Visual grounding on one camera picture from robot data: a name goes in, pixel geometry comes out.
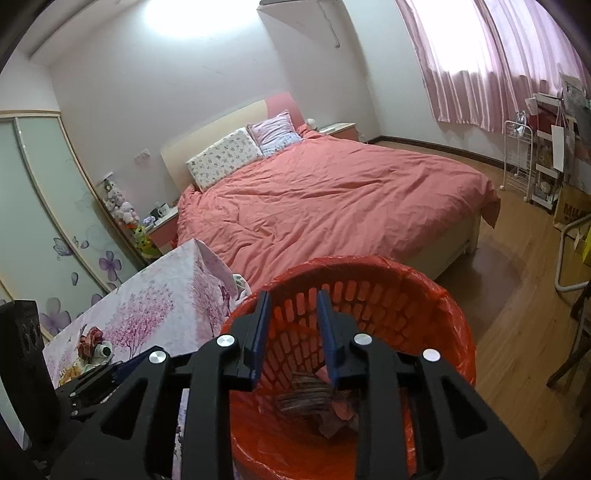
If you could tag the pink striped pillow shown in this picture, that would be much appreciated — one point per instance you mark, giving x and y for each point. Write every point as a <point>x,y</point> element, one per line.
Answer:
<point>274,131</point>

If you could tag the white wall switch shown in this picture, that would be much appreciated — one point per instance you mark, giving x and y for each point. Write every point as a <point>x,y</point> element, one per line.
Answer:
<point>142,156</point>

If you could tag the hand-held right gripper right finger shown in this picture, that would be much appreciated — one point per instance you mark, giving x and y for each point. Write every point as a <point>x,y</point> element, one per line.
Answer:
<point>328,332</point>

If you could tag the hanging plush toys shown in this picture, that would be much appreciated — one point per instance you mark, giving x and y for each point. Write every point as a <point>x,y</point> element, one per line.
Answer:
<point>124,212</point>

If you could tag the yellow wrapper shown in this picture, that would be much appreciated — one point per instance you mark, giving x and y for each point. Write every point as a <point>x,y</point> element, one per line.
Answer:
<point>76,373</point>

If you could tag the salmon duvet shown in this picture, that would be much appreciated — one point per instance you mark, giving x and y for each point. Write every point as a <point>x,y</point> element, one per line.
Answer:
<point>332,203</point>

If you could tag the dark grey sock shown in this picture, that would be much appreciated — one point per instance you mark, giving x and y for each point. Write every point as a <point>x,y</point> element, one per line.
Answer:
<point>302,394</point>

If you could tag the air conditioner pipe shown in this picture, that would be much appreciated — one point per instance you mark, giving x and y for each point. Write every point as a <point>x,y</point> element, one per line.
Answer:
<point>331,23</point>

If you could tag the white metal tube frame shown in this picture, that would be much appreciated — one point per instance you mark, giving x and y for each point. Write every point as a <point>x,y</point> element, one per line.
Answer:
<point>561,258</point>

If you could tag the white floral pillow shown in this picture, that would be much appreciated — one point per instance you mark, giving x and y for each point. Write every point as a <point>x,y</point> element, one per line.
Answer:
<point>221,157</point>

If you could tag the pink curtain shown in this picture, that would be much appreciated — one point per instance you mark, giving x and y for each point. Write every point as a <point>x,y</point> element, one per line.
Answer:
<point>498,60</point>

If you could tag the small white black toy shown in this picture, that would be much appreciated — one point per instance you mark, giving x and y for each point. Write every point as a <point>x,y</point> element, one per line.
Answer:
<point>104,350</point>

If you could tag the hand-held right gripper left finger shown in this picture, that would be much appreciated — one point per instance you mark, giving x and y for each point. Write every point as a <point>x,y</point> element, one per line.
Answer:
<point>258,332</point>

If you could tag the white paper bag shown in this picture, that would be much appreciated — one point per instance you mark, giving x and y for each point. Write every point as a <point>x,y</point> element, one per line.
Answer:
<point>561,147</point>

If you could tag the red plastic laundry basket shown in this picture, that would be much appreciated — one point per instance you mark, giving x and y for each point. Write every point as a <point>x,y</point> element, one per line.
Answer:
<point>443,295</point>

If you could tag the brown paper bag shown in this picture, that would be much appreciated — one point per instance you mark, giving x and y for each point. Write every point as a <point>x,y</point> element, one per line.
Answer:
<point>575,207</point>

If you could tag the white storage cart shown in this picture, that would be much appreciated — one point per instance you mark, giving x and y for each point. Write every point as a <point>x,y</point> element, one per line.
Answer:
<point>547,184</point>

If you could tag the sliding door wardrobe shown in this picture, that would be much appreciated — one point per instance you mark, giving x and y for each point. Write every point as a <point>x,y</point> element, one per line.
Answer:
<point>51,207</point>

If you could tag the cream pink headboard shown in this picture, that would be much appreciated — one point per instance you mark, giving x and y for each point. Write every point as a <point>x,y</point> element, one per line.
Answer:
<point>217,124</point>

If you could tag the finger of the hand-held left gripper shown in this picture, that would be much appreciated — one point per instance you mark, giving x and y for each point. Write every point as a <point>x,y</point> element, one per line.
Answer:
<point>92,387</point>

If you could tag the dark red floral cloth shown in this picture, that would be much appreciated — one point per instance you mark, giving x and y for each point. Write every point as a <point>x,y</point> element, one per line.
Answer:
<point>90,341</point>

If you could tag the orange plastic laundry basket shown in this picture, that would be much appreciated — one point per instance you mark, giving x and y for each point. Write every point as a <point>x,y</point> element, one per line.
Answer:
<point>369,295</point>

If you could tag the pink white nightstand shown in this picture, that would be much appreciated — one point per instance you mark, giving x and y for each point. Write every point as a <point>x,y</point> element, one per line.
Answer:
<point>164,228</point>
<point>339,130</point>

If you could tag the floral pink tablecloth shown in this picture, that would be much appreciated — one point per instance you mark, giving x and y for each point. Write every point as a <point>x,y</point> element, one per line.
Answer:
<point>161,304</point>

